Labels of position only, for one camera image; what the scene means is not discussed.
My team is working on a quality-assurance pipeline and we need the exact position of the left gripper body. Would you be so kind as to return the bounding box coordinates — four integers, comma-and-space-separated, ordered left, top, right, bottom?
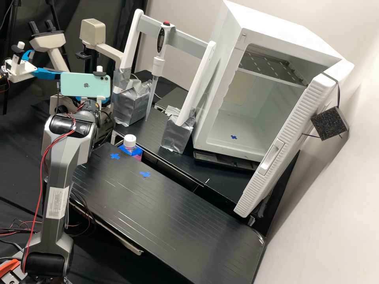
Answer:
4, 58, 38, 83

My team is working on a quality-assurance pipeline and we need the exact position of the blue bottle holder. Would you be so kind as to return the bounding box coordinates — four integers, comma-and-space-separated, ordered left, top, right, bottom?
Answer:
118, 144, 144, 162

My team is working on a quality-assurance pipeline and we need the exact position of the small bottle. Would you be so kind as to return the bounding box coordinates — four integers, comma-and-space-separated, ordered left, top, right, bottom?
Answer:
122, 133, 144, 161

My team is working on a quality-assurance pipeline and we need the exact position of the pipette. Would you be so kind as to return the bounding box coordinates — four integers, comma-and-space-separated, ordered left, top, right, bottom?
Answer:
144, 21, 176, 122

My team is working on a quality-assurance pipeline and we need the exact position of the white pipette stand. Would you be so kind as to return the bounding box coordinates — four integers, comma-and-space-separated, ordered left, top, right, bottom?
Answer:
111, 9, 218, 154

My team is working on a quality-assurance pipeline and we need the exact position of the black platform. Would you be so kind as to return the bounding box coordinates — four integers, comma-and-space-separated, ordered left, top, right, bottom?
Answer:
113, 69, 267, 207
68, 142, 266, 284

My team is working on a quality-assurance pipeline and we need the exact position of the white incubator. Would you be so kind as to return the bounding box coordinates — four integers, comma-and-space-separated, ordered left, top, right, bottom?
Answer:
191, 0, 356, 164

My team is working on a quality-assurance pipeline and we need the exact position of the incubator door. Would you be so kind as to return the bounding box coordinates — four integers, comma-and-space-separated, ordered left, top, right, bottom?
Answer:
233, 64, 351, 219

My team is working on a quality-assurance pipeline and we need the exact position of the right wrist camera phone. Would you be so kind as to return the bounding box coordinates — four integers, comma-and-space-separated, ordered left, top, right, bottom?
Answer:
58, 65, 113, 105

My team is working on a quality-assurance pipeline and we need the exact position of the black cable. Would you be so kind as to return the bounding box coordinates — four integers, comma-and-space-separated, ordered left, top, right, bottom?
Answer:
55, 82, 63, 114

